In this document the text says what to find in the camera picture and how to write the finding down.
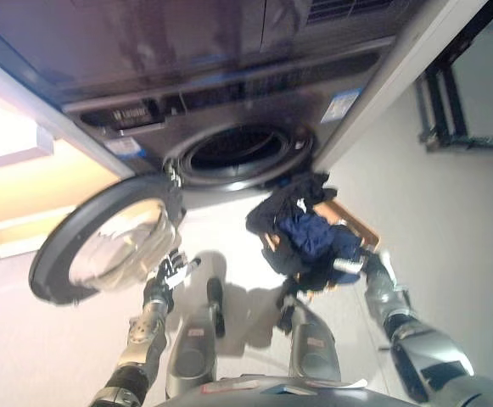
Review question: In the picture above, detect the silver right robot leg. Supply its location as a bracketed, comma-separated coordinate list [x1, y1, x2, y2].
[276, 294, 343, 382]

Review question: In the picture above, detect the black metal rack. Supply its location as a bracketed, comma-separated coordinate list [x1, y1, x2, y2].
[414, 6, 493, 153]

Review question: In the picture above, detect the silver robot leg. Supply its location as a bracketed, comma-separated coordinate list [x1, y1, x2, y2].
[276, 294, 343, 382]
[165, 276, 227, 400]

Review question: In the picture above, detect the small white wall box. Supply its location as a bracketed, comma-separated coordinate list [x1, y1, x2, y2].
[35, 125, 55, 157]

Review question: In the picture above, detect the washing machine detergent drawer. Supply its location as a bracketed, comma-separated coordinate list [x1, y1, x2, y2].
[77, 98, 167, 137]

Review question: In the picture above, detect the dark grey stacked dryer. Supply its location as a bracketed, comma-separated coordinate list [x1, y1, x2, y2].
[0, 0, 421, 105]

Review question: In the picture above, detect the silver left robot leg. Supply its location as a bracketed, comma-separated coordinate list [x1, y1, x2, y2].
[165, 276, 227, 400]

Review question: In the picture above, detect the small blue sticker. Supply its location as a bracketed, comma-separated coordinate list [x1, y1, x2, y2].
[103, 138, 148, 161]

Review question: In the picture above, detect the grey robot torso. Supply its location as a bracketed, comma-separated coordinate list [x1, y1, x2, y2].
[154, 371, 404, 407]

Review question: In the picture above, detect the black garment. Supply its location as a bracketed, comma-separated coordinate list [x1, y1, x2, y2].
[244, 170, 339, 292]

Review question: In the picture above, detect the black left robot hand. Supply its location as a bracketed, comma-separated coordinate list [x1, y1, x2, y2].
[143, 248, 203, 307]

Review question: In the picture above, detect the wooden laundry basket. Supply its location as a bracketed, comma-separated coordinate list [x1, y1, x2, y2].
[261, 198, 382, 298]

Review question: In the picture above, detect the dark grey washing machine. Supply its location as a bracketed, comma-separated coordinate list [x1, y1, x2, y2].
[61, 44, 386, 212]

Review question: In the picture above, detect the round washing machine door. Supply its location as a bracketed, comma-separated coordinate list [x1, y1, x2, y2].
[28, 171, 188, 307]

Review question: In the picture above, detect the light wooden cabinet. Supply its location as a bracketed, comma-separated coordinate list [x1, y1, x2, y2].
[0, 138, 143, 260]

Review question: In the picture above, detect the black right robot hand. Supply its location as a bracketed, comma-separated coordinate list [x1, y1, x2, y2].
[333, 250, 384, 282]

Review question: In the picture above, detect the navy blue garment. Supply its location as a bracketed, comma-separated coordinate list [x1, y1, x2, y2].
[276, 210, 369, 286]

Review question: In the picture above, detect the blue white energy label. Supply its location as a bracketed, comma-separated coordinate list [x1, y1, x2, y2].
[319, 87, 365, 125]

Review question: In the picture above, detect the white cabinet side panel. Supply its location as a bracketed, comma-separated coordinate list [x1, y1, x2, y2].
[312, 0, 490, 173]

